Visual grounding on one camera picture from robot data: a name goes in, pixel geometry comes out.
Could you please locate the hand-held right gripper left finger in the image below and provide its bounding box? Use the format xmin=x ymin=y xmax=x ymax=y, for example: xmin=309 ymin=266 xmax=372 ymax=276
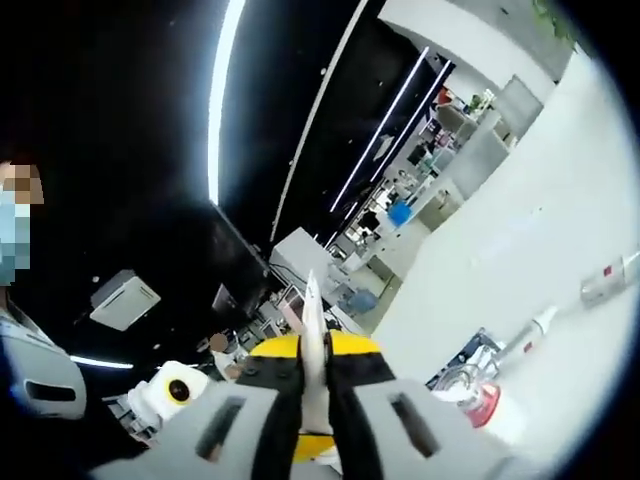
xmin=89 ymin=335 xmax=307 ymax=480

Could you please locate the white bottle red collar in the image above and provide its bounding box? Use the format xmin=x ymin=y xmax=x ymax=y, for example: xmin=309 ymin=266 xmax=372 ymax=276
xmin=433 ymin=364 xmax=527 ymax=442

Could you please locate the blue bag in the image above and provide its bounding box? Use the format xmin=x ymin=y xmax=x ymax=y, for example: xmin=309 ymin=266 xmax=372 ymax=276
xmin=349 ymin=292 xmax=377 ymax=317

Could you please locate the dark green skincare packet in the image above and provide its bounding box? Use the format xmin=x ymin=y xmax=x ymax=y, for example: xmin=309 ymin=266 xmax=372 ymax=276
xmin=448 ymin=327 xmax=502 ymax=372

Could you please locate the ceiling air conditioner unit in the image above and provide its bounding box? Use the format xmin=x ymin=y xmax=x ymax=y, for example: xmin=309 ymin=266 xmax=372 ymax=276
xmin=89 ymin=269 xmax=162 ymax=332

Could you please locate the white skincare tube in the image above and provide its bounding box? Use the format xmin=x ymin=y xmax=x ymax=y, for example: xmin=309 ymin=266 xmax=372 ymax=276
xmin=298 ymin=269 xmax=335 ymax=451

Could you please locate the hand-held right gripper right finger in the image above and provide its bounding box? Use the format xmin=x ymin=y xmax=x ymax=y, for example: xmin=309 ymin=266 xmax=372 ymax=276
xmin=324 ymin=332 xmax=511 ymax=480

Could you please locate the blue storage box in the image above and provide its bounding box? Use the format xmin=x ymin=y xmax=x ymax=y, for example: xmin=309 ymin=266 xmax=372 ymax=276
xmin=387 ymin=199 xmax=414 ymax=227

